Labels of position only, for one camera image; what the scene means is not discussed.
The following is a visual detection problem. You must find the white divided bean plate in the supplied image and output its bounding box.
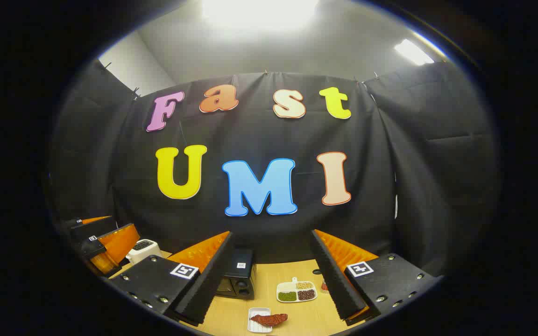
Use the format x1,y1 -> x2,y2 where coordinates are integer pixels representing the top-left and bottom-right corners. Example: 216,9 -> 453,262
276,278 -> 318,303

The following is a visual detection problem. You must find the small ceiling light panel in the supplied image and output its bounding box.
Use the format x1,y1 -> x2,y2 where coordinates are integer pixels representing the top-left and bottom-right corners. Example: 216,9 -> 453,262
394,39 -> 434,66

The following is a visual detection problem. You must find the white toaster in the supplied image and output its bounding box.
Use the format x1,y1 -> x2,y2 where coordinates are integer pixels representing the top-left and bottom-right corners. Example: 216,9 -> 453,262
127,239 -> 162,266

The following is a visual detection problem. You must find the black electric oven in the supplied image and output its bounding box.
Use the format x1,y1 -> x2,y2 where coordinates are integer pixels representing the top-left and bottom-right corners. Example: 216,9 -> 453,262
215,248 -> 256,300

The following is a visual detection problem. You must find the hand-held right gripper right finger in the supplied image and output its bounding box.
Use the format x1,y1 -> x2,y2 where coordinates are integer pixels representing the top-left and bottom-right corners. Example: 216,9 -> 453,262
310,229 -> 440,326

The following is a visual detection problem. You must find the red-brown meat strip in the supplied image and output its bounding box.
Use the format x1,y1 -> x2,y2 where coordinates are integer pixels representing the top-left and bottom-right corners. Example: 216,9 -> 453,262
250,313 -> 289,327

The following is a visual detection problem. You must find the large ceiling light panel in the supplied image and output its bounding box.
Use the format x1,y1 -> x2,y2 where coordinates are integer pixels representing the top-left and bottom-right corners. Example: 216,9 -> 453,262
201,0 -> 319,29

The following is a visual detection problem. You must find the white rectangular dish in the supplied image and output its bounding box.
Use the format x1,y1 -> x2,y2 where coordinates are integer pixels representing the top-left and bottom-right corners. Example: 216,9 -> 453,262
248,307 -> 272,334

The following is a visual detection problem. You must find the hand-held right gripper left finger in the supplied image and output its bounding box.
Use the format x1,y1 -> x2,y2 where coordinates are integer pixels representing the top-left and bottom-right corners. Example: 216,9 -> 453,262
109,231 -> 234,326

